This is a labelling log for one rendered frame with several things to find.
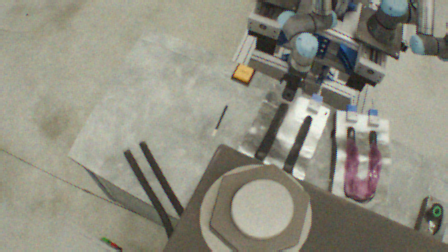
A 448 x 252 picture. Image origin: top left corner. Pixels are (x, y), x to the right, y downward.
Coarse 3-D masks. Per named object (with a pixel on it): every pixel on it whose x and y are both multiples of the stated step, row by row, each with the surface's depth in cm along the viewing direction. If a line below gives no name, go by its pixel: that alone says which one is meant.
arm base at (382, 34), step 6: (372, 18) 169; (366, 24) 174; (372, 24) 169; (378, 24) 165; (372, 30) 172; (378, 30) 167; (384, 30) 165; (390, 30) 164; (372, 36) 172; (378, 36) 169; (384, 36) 167; (390, 36) 169; (384, 42) 170; (390, 42) 171
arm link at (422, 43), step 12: (420, 0) 128; (432, 0) 126; (420, 12) 130; (432, 12) 128; (420, 24) 131; (432, 24) 130; (420, 36) 133; (432, 36) 132; (420, 48) 133; (432, 48) 133
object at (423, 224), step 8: (424, 200) 167; (432, 200) 162; (424, 208) 162; (424, 216) 159; (416, 224) 163; (424, 224) 158; (432, 224) 160; (440, 224) 158; (424, 232) 156; (432, 232) 158; (440, 232) 156; (440, 240) 155
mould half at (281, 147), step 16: (272, 96) 175; (272, 112) 172; (288, 112) 173; (304, 112) 173; (320, 112) 173; (256, 128) 170; (288, 128) 170; (320, 128) 171; (240, 144) 162; (256, 144) 164; (288, 144) 168; (304, 144) 168; (272, 160) 160; (304, 160) 164
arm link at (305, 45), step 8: (296, 40) 145; (304, 40) 142; (312, 40) 142; (296, 48) 145; (304, 48) 141; (312, 48) 142; (296, 56) 148; (304, 56) 144; (312, 56) 145; (304, 64) 149
